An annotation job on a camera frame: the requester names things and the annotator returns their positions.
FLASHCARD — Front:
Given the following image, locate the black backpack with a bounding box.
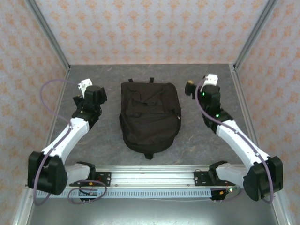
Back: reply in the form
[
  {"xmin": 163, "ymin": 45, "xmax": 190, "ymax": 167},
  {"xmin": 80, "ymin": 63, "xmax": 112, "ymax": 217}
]
[{"xmin": 119, "ymin": 77, "xmax": 182, "ymax": 160}]

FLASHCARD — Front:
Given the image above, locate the grey metal lower shelf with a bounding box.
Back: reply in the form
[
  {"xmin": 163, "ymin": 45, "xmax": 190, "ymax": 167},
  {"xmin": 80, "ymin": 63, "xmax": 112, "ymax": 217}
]
[{"xmin": 13, "ymin": 187, "xmax": 293, "ymax": 225}]

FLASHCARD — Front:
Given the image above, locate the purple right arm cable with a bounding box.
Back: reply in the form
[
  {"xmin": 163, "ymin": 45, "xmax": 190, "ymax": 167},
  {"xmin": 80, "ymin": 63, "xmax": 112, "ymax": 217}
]
[{"xmin": 195, "ymin": 78, "xmax": 275, "ymax": 205}]

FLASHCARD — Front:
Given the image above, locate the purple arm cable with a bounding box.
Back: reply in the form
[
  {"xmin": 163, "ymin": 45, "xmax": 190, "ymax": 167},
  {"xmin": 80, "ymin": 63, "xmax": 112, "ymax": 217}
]
[
  {"xmin": 32, "ymin": 79, "xmax": 107, "ymax": 206},
  {"xmin": 195, "ymin": 78, "xmax": 275, "ymax": 205}
]

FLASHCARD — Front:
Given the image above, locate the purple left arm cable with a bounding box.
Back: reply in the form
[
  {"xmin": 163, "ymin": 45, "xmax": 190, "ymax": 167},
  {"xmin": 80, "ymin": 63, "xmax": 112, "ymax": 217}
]
[{"xmin": 32, "ymin": 79, "xmax": 107, "ymax": 206}]

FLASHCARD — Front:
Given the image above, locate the aluminium side rail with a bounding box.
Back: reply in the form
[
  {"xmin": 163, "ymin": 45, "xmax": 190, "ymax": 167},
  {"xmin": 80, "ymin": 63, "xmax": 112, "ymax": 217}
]
[
  {"xmin": 37, "ymin": 69, "xmax": 70, "ymax": 169},
  {"xmin": 231, "ymin": 64, "xmax": 268, "ymax": 169}
]

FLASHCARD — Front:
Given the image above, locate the aluminium frame post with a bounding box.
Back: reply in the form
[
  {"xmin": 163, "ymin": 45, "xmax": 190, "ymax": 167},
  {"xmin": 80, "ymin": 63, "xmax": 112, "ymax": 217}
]
[
  {"xmin": 25, "ymin": 0, "xmax": 71, "ymax": 71},
  {"xmin": 233, "ymin": 0, "xmax": 278, "ymax": 71}
]

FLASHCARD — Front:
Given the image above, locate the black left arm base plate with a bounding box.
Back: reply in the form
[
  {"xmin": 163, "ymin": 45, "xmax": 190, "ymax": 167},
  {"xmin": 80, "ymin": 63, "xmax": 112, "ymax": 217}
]
[{"xmin": 69, "ymin": 172, "xmax": 112, "ymax": 187}]

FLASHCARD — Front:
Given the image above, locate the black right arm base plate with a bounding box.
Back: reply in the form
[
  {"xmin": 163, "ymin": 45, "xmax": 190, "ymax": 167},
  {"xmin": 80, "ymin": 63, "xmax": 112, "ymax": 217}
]
[{"xmin": 194, "ymin": 170, "xmax": 236, "ymax": 187}]

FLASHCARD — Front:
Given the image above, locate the aluminium mounting rail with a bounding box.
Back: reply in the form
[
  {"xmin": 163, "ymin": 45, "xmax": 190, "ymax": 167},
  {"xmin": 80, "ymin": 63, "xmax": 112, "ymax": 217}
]
[{"xmin": 24, "ymin": 165, "xmax": 282, "ymax": 188}]

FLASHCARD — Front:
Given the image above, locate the black controller bracket with lights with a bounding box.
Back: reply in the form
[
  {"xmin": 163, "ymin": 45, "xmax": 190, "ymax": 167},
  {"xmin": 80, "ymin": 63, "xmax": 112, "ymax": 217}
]
[{"xmin": 210, "ymin": 186, "xmax": 241, "ymax": 203}]

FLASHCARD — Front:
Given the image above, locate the slotted grey cable duct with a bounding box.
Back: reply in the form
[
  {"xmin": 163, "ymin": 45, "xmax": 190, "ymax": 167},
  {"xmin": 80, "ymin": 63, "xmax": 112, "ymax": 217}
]
[{"xmin": 35, "ymin": 189, "xmax": 213, "ymax": 199}]

